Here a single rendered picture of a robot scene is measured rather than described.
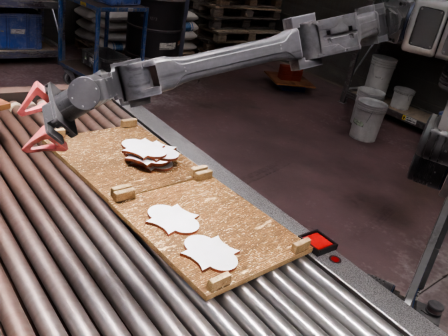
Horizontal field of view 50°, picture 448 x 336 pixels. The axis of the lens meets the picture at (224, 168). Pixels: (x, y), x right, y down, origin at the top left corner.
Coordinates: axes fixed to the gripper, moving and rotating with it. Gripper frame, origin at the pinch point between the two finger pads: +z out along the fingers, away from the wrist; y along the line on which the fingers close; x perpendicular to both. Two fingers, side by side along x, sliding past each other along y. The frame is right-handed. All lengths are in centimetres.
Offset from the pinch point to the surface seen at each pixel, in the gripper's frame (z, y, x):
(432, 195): -127, -67, 326
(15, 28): 145, -373, 212
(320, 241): -40, 24, 60
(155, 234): -6.4, 14.1, 35.3
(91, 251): 5.7, 15.7, 26.0
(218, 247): -18.6, 22.1, 40.2
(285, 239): -33, 22, 53
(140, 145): -5, -23, 48
